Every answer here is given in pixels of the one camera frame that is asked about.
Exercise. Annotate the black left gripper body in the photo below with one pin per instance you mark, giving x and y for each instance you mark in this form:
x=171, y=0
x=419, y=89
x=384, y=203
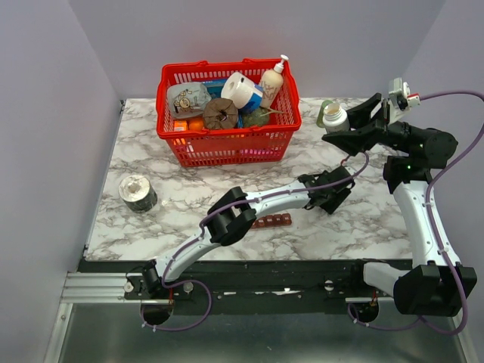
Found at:
x=333, y=200

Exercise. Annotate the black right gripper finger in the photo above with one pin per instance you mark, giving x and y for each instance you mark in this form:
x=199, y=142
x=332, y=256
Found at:
x=361, y=114
x=356, y=141

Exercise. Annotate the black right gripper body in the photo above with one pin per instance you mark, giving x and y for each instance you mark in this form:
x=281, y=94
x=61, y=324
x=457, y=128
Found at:
x=395, y=131

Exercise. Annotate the white-capped pill bottle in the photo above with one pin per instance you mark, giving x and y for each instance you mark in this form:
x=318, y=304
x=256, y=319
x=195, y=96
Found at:
x=335, y=118

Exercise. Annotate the red weekly pill organizer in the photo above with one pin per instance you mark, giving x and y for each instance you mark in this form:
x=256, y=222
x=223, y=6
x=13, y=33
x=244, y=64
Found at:
x=273, y=221

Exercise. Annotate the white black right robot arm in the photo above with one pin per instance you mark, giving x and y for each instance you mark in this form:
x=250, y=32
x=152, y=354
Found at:
x=437, y=282

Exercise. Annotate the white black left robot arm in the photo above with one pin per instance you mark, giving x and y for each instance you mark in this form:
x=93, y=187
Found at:
x=235, y=213

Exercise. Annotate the red plastic shopping basket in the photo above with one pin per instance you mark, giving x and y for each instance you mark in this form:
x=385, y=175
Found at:
x=230, y=146

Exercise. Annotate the green round vegetable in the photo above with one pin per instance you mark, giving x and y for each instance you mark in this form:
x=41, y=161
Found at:
x=259, y=118

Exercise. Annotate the cream pump lotion bottle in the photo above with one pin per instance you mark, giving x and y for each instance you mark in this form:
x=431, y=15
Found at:
x=271, y=82

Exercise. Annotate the white toilet paper roll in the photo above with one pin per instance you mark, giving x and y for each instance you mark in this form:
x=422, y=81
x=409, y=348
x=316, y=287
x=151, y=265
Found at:
x=239, y=89

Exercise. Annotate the blue package in basket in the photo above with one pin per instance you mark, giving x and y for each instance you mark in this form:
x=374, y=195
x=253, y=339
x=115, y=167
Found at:
x=214, y=87

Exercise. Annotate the orange fruit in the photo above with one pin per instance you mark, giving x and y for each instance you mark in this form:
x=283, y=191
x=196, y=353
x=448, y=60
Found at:
x=196, y=124

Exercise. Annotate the orange small box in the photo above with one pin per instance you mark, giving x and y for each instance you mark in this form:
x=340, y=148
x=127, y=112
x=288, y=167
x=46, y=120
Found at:
x=180, y=126

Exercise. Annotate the grey cartoon snack bag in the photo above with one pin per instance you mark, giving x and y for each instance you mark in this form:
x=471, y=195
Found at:
x=187, y=99

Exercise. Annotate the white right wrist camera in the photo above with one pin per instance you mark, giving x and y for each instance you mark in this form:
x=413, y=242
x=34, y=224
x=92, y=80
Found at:
x=400, y=95

